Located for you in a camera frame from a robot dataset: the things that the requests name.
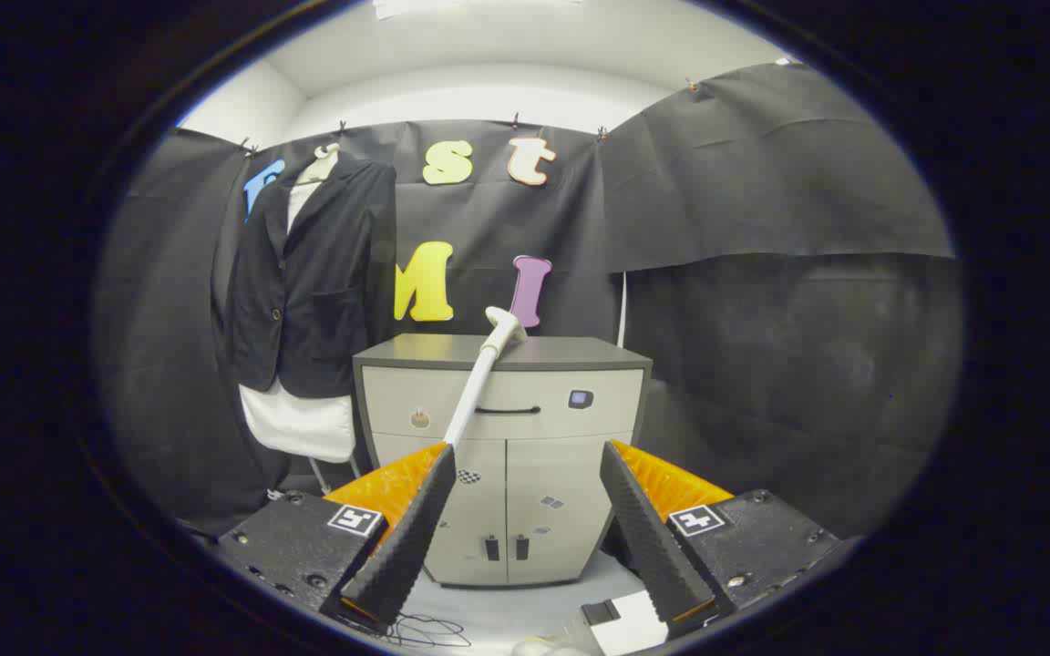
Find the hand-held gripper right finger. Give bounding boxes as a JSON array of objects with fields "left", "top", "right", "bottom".
[{"left": 600, "top": 440, "right": 841, "bottom": 641}]

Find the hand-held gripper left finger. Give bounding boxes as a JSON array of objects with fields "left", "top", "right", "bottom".
[{"left": 215, "top": 442, "right": 458, "bottom": 631}]

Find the white garment steamer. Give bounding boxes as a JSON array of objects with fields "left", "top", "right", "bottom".
[{"left": 441, "top": 306, "right": 529, "bottom": 449}]

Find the black suit jacket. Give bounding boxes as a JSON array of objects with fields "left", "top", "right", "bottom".
[{"left": 211, "top": 155, "right": 398, "bottom": 399}]

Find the metal garment stand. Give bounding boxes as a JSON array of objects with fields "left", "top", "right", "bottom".
[{"left": 309, "top": 456, "right": 364, "bottom": 493}]

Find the white and black box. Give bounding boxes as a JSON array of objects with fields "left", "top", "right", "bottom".
[{"left": 580, "top": 590, "right": 672, "bottom": 656}]

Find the grey and beige cabinet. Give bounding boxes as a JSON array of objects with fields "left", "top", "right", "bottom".
[{"left": 352, "top": 333, "right": 654, "bottom": 587}]

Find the black backdrop cloth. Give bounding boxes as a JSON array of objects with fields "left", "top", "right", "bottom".
[{"left": 92, "top": 59, "right": 963, "bottom": 540}]

